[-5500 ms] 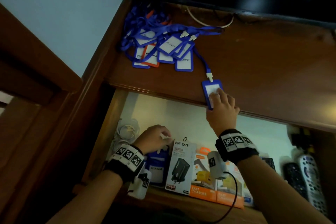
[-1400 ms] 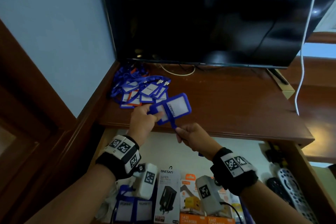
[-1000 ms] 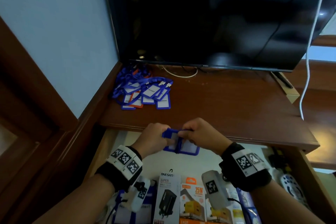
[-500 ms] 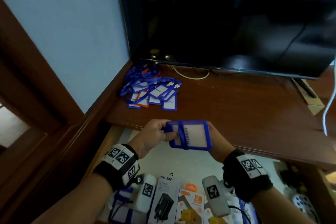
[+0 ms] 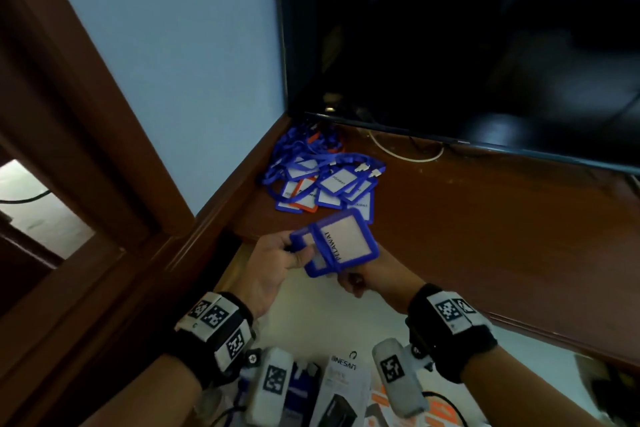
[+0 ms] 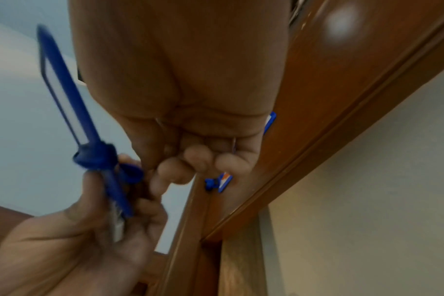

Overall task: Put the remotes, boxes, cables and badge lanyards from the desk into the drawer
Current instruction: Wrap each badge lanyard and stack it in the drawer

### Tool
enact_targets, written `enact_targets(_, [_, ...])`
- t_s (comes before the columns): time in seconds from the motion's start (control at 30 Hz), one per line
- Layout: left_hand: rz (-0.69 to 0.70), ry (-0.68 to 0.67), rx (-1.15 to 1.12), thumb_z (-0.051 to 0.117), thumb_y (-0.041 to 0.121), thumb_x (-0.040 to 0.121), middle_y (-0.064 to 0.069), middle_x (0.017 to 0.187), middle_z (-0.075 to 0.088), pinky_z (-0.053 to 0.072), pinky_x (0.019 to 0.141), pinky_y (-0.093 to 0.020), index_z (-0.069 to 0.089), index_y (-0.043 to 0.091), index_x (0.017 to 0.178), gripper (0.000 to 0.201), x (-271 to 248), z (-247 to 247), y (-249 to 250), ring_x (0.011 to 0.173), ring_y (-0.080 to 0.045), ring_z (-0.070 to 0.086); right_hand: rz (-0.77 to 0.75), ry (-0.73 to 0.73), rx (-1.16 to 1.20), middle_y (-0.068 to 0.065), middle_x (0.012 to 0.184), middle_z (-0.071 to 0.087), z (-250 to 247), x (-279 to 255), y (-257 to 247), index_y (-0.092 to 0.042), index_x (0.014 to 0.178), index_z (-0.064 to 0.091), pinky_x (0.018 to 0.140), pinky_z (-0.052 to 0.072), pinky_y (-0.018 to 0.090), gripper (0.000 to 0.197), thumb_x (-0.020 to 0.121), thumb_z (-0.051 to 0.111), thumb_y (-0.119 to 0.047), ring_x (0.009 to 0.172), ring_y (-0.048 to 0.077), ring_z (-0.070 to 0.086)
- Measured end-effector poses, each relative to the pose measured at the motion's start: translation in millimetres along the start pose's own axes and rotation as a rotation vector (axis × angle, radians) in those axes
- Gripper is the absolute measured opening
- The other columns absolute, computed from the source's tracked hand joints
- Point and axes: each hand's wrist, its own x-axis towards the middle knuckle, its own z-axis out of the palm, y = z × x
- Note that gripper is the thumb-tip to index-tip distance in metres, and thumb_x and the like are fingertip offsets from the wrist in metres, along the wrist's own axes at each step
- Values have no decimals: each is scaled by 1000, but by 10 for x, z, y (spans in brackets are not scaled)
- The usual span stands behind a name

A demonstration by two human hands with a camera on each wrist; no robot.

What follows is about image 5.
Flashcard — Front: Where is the person's left hand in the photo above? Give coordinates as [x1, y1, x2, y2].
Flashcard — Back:
[229, 230, 316, 320]

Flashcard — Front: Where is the person's right hand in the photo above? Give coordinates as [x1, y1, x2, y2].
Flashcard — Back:
[337, 244, 426, 315]

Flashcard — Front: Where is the wooden drawer with white bottom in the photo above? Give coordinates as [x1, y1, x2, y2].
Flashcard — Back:
[189, 241, 640, 427]

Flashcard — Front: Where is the white charger box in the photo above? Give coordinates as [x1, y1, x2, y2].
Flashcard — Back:
[309, 351, 372, 427]

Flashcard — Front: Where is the pile of blue ID lanyards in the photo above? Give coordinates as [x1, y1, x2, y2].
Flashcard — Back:
[259, 123, 387, 225]

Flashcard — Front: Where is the black plug adapter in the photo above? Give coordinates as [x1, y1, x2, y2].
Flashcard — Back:
[587, 366, 640, 425]

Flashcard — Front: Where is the black right wristband with markers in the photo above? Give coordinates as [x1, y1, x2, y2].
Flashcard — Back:
[405, 283, 499, 385]

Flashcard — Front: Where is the black wristband with markers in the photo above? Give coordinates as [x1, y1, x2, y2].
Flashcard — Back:
[405, 283, 499, 385]
[167, 291, 256, 390]

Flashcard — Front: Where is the black left wristband with markers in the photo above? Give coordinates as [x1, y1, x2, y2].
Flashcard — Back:
[167, 291, 256, 390]

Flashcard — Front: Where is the black television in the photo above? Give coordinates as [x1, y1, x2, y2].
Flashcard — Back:
[272, 0, 640, 177]

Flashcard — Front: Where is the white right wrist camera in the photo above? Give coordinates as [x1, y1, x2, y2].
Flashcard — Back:
[372, 338, 435, 420]

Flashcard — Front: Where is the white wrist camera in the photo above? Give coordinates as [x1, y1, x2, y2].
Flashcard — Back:
[243, 346, 295, 427]
[372, 338, 435, 420]

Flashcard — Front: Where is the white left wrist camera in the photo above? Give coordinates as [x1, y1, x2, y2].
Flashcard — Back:
[243, 346, 295, 427]

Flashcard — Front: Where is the thin beige cable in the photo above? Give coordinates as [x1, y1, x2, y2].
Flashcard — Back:
[367, 131, 445, 164]

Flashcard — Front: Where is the black right camera cable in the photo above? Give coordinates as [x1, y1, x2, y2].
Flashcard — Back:
[422, 391, 469, 427]

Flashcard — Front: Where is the thin black cord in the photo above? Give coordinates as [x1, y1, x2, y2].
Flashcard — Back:
[0, 189, 53, 205]

